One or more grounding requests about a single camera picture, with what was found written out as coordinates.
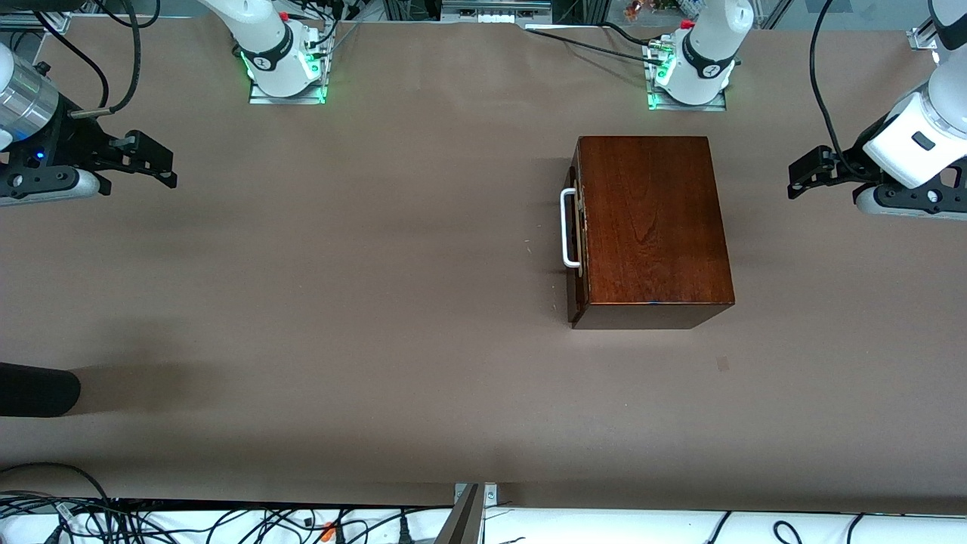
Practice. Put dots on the black cylinder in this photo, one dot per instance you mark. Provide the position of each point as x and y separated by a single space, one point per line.
38 389

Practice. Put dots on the aluminium mount post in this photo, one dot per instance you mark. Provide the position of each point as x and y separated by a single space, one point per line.
464 521

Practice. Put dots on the grey power strip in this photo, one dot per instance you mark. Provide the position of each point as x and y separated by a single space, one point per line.
491 7

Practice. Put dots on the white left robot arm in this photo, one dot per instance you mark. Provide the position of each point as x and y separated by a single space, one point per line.
706 53

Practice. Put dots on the dark brown wooden cabinet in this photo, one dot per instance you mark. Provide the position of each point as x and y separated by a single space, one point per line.
650 227

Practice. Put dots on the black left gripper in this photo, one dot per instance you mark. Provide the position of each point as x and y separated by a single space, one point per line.
848 167

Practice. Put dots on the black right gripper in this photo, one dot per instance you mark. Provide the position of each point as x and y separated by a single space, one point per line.
74 142

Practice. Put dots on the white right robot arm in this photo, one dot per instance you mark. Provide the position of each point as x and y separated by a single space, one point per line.
261 41

